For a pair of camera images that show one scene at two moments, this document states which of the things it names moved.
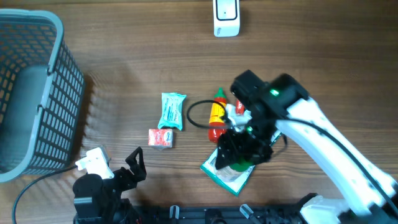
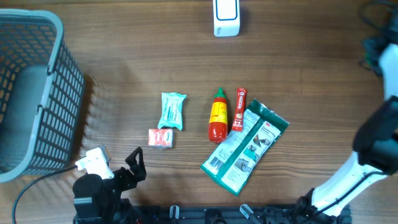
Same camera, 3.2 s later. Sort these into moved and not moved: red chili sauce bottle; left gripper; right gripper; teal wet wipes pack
Moved: right gripper
Not moved: teal wet wipes pack; red chili sauce bottle; left gripper
